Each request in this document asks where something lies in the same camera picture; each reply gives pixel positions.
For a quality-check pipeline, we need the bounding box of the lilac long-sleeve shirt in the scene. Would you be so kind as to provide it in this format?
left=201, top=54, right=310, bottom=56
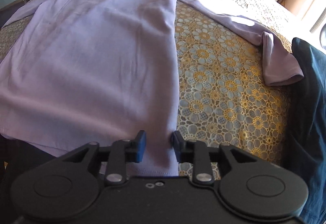
left=0, top=0, right=305, bottom=177

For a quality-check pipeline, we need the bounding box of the dark blue garment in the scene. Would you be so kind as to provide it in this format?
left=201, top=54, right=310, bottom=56
left=290, top=37, right=326, bottom=224

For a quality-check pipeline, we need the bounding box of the yellow lace tablecloth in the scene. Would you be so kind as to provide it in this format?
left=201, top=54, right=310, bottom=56
left=0, top=0, right=306, bottom=181

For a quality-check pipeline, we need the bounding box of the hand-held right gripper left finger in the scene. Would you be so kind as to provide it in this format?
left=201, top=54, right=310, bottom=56
left=61, top=130, right=147, bottom=186

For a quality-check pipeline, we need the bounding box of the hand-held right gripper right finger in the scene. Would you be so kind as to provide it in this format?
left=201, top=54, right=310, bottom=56
left=171, top=131, right=258, bottom=186

